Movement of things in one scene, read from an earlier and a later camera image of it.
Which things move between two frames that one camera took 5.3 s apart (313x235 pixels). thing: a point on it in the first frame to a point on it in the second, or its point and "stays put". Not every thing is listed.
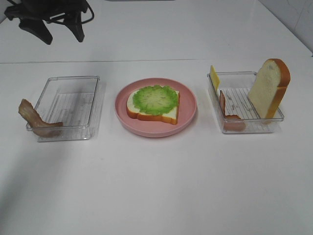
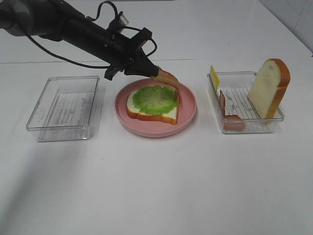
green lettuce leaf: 155,100 stays put
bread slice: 171,117 stays put
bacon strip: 38,126 to 168,79
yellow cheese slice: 215,78 stays put
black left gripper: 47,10 to 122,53
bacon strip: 231,122 stays put
